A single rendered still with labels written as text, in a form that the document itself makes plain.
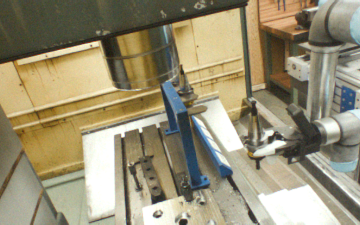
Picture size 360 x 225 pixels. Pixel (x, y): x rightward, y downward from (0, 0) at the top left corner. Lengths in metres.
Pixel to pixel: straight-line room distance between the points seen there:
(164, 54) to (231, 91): 1.34
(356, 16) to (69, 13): 0.63
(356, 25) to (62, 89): 1.44
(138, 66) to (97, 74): 1.15
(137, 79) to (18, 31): 0.21
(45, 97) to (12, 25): 1.28
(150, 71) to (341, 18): 0.50
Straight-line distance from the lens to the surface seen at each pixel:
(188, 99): 1.05
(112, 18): 0.49
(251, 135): 0.78
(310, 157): 1.40
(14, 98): 1.82
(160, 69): 0.57
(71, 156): 1.95
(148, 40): 0.55
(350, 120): 0.93
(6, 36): 0.52
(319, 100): 0.99
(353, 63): 1.66
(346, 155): 0.98
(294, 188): 1.32
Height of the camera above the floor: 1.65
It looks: 27 degrees down
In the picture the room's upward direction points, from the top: 12 degrees counter-clockwise
